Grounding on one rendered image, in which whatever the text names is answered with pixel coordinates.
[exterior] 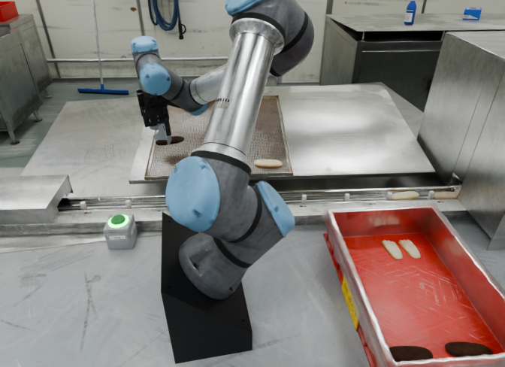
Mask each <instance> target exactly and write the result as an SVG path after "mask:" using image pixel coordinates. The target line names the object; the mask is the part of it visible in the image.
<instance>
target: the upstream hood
mask: <svg viewBox="0 0 505 367"><path fill-rule="evenodd" d="M69 193H74V192H73V189H72V187H71V183H70V178H69V176H68V174H58V175H31V176H3V177H0V225H11V224H34V223H52V221H53V219H54V217H55V216H56V215H57V213H58V208H57V205H58V204H59V203H60V201H61V199H62V197H63V196H64V194H66V196H67V197H68V194H69Z"/></svg>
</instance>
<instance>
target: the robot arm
mask: <svg viewBox="0 0 505 367"><path fill-rule="evenodd" d="M225 9H226V10H227V13H228V15H230V16H232V21H231V26H230V29H229V36H230V39H231V40H232V42H233V45H232V48H231V52H230V55H229V58H228V62H227V63H226V64H224V65H222V66H220V67H218V68H216V69H214V70H212V71H210V72H208V73H206V74H204V75H202V76H200V77H198V78H196V79H194V80H192V81H190V82H187V81H186V80H184V79H183V78H182V77H180V76H179V75H177V74H176V73H174V72H173V71H172V70H170V69H169V68H167V67H166V66H165V65H164V64H163V61H162V59H161V57H160V55H159V48H158V45H157V41H156V39H155V38H153V37H150V36H140V37H137V38H134V39H133V40H132V41H131V49H132V55H133V59H134V63H135V68H136V72H137V76H138V82H139V86H140V88H139V89H136V93H137V97H138V103H139V107H140V110H141V116H143V119H144V125H145V127H150V129H152V130H158V132H157V133H155V134H154V135H153V138H154V139H155V140H167V142H168V145H169V144H170V143H171V127H170V123H169V115H168V109H167V106H168V105H170V106H174V107H176V108H181V109H183V110H184V111H185V112H187V113H190V114H192V115H194V116H198V115H201V114H202V113H203V111H205V110H206V109H207V106H208V104H209V102H211V101H213V100H216V102H215V105H214V107H213V112H212V114H211V118H210V122H209V125H208V127H207V132H206V135H205V137H204V142H203V144H202V146H201V147H199V148H197V149H195V150H193V151H192V152H191V155H190V156H189V157H186V158H185V159H182V160H181V161H180V162H178V163H177V165H176V169H174V170H173V171H172V172H171V175H170V177H169V179H168V183H167V187H166V194H165V198H166V205H167V208H168V210H169V213H170V215H171V216H172V218H173V219H174V220H175V221H176V222H178V223H179V224H181V225H183V226H186V227H188V228H189V229H191V230H192V231H195V232H200V233H198V234H196V235H193V236H192V237H190V238H188V239H187V240H186V241H185V242H184V243H183V244H182V245H181V246H180V249H179V261H180V264H181V267H182V269H183V271H184V273H185V275H186V276H187V278H188V279H189V280H190V281H191V283H192V284H193V285H194V286H195V287H196V288H197V289H198V290H200V291H201V292H202V293H203V294H205V295H206V296H209V297H211V298H213V299H219V300H220V299H226V298H228V297H229V296H230V295H231V294H232V293H233V292H234V291H235V290H236V289H237V287H238V285H239V283H240V282H241V280H242V278H243V276H244V275H245V273H246V270H247V269H248V268H249V267H250V266H251V265H252V264H253V263H255V262H256V261H257V260H258V259H260V258H261V257H262V256H263V255H264V254H265V253H267V252H268V251H269V250H270V249H271V248H272V247H273V246H274V245H275V244H276V243H278V242H279V241H280V240H281V239H282V238H285V237H286V235H287V234H288V233H289V232H290V231H291V230H292V229H293V228H294V226H295V218H294V217H293V214H292V212H291V211H290V209H289V207H288V205H287V204H286V203H285V202H284V200H283V199H282V198H281V196H280V195H279V194H278V193H277V191H276V190H275V189H274V188H273V187H272V186H271V185H270V184H269V183H267V182H265V181H263V180H261V181H259V182H258V183H256V185H255V186H254V187H251V186H250V185H248V183H249V177H250V175H251V171H252V167H251V166H250V164H249V163H248V161H247V160H246V157H247V154H248V150H249V146H250V142H251V139H252V136H253V131H254V128H255V124H256V120H257V116H258V113H259V108H260V105H261V102H262V97H263V94H264V91H265V86H266V83H267V79H268V77H270V76H273V77H281V76H283V75H284V74H288V73H289V72H291V71H293V70H294V69H296V68H297V67H298V66H299V65H300V64H301V63H302V62H303V61H304V60H305V59H306V58H307V56H308V54H309V52H310V50H311V48H312V46H313V40H314V28H313V23H312V21H311V19H310V17H309V16H308V14H307V13H306V12H305V11H304V10H303V8H302V7H301V6H300V5H299V4H298V3H297V1H296V0H225Z"/></svg>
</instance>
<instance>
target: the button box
mask: <svg viewBox="0 0 505 367"><path fill-rule="evenodd" d="M115 215H118V214H110V215H109V217H108V219H107V222H106V224H105V226H104V229H103V232H104V236H105V239H106V242H107V246H108V249H109V250H119V249H133V247H134V244H135V240H136V238H137V237H139V236H137V234H138V232H141V231H140V227H139V224H136V223H135V217H134V214H123V215H126V216H127V217H128V218H129V221H128V222H127V224H125V225H124V226H122V227H119V228H113V227H110V226H109V225H108V221H109V219H110V218H111V217H113V216H115Z"/></svg>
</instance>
